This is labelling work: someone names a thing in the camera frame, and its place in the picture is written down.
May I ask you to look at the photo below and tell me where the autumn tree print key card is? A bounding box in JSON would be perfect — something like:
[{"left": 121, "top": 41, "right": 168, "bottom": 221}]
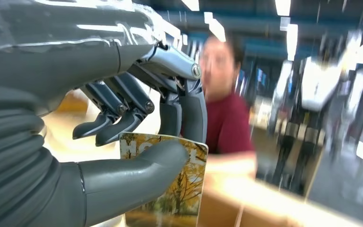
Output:
[{"left": 119, "top": 132, "right": 209, "bottom": 227}]

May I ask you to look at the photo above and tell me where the person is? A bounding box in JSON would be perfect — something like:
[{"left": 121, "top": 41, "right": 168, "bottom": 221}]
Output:
[{"left": 181, "top": 34, "right": 259, "bottom": 181}]

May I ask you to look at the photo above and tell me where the ceiling light strip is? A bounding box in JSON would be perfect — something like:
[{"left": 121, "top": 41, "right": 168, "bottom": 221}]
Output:
[
  {"left": 286, "top": 23, "right": 299, "bottom": 61},
  {"left": 204, "top": 12, "right": 226, "bottom": 42},
  {"left": 275, "top": 0, "right": 292, "bottom": 16},
  {"left": 181, "top": 0, "right": 200, "bottom": 11}
]

